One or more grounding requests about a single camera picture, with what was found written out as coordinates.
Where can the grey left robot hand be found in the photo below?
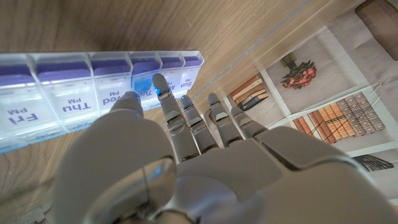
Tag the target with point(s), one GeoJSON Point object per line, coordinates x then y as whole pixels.
{"type": "Point", "coordinates": [217, 180]}

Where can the blue pill capsule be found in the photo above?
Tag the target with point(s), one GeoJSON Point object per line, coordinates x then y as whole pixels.
{"type": "Point", "coordinates": [142, 86]}

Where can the translucent purple weekly pill organizer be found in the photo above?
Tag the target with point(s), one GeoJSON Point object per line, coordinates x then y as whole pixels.
{"type": "Point", "coordinates": [71, 93]}

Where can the printed bookshelf backdrop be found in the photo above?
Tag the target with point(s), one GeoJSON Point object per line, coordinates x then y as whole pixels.
{"type": "Point", "coordinates": [326, 71]}

